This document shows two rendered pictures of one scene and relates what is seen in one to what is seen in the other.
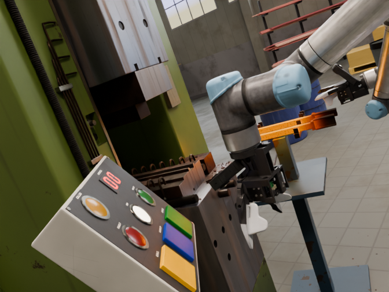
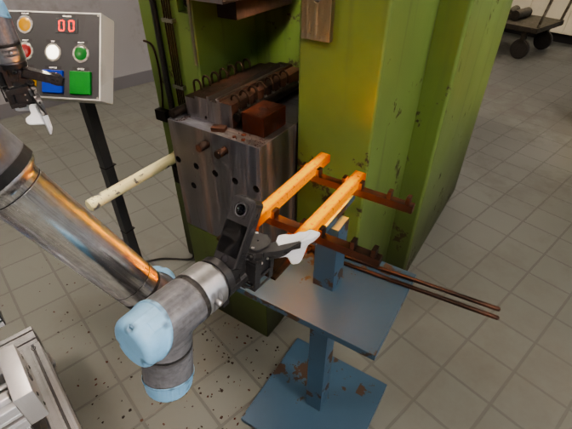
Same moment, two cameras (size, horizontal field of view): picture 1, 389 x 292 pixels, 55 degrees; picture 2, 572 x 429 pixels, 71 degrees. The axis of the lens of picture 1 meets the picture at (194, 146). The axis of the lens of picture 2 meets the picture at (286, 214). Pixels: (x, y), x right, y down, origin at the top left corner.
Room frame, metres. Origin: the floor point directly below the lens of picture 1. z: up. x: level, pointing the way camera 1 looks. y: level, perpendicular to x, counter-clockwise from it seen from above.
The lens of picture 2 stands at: (1.63, -1.15, 1.48)
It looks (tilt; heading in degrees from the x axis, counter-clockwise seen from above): 38 degrees down; 96
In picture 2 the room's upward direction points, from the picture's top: straight up
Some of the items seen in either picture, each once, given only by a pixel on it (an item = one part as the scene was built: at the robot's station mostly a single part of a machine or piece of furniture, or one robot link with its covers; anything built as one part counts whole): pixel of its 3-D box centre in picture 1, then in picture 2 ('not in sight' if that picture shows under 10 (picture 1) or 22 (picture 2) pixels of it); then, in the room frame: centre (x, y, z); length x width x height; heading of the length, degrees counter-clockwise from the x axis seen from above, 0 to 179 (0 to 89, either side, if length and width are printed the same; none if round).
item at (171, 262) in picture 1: (176, 269); not in sight; (0.60, 0.11, 1.01); 0.07 x 0.05 x 0.07; 178
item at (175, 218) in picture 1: (177, 222); (81, 82); (0.80, 0.10, 1.01); 0.07 x 0.05 x 0.07; 178
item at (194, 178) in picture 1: (143, 189); (248, 88); (1.34, 0.23, 0.96); 0.42 x 0.20 x 0.09; 63
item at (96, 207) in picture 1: (95, 207); (25, 24); (0.61, 0.19, 1.16); 0.05 x 0.03 x 0.04; 153
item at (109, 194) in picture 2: not in sight; (137, 178); (0.90, 0.12, 0.62); 0.44 x 0.05 x 0.05; 63
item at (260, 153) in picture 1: (256, 172); (17, 83); (0.74, -0.10, 1.07); 0.09 x 0.08 x 0.12; 48
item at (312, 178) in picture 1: (293, 179); (327, 283); (1.66, -0.38, 0.66); 0.40 x 0.30 x 0.02; 154
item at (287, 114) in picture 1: (291, 104); not in sight; (4.73, -1.37, 0.38); 1.04 x 0.64 x 0.77; 140
